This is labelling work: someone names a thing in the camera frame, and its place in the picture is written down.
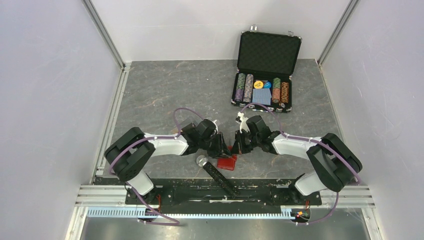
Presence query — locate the blue playing card deck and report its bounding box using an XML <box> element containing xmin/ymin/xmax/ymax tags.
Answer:
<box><xmin>251</xmin><ymin>88</ymin><xmax>272</xmax><ymax>105</ymax></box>

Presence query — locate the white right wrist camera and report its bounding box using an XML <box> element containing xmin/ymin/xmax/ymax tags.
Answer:
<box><xmin>235</xmin><ymin>111</ymin><xmax>250</xmax><ymax>133</ymax></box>

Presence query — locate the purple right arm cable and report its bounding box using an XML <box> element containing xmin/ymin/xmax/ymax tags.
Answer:
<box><xmin>240</xmin><ymin>102</ymin><xmax>362</xmax><ymax>227</ymax></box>

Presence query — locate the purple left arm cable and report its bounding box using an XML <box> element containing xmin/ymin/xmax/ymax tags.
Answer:
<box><xmin>108</xmin><ymin>107</ymin><xmax>206</xmax><ymax>227</ymax></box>

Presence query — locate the red leather card holder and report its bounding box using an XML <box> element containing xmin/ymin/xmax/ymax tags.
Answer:
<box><xmin>216</xmin><ymin>154</ymin><xmax>237</xmax><ymax>171</ymax></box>

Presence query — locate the black microphone with silver grille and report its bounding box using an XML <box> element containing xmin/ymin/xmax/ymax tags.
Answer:
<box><xmin>196</xmin><ymin>155</ymin><xmax>240</xmax><ymax>197</ymax></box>

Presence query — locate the black poker chip case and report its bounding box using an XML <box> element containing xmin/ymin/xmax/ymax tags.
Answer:
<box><xmin>230</xmin><ymin>24</ymin><xmax>302</xmax><ymax>113</ymax></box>

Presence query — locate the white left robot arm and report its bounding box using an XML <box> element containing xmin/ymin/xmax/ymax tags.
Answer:
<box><xmin>103</xmin><ymin>119</ymin><xmax>231</xmax><ymax>204</ymax></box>

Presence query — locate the yellow dealer button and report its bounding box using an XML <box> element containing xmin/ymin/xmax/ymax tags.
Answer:
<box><xmin>253</xmin><ymin>80</ymin><xmax>264</xmax><ymax>89</ymax></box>

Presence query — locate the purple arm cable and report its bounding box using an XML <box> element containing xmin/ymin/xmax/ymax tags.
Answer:
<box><xmin>108</xmin><ymin>107</ymin><xmax>206</xmax><ymax>227</ymax></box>
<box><xmin>240</xmin><ymin>102</ymin><xmax>362</xmax><ymax>227</ymax></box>

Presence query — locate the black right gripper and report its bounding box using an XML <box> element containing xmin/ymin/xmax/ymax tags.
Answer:
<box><xmin>231</xmin><ymin>129</ymin><xmax>261</xmax><ymax>155</ymax></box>

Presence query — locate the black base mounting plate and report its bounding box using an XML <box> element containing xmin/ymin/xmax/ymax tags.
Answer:
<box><xmin>143</xmin><ymin>178</ymin><xmax>322</xmax><ymax>214</ymax></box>

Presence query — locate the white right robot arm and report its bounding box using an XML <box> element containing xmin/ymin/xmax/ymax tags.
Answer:
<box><xmin>231</xmin><ymin>112</ymin><xmax>363</xmax><ymax>204</ymax></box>

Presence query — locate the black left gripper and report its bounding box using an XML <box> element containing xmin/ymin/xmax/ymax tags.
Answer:
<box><xmin>199</xmin><ymin>131</ymin><xmax>233</xmax><ymax>159</ymax></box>

